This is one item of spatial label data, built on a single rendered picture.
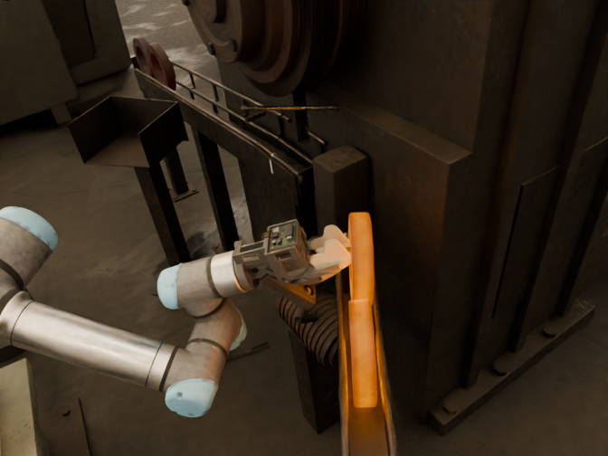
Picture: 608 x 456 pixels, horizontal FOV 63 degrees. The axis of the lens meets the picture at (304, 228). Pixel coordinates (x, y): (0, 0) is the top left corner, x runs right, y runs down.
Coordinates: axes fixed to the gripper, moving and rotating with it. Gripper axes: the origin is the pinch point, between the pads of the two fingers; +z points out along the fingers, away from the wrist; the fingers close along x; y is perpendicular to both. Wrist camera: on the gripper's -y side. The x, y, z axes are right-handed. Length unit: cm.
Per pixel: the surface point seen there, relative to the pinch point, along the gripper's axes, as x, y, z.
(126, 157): 70, -2, -71
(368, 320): -15.2, 0.6, 0.3
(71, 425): 14, -53, -103
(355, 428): -23.1, -13.0, -6.1
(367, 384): -22.0, -4.1, -1.6
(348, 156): 28.6, 0.4, -0.4
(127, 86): 276, -41, -166
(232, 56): 36.1, 25.5, -16.5
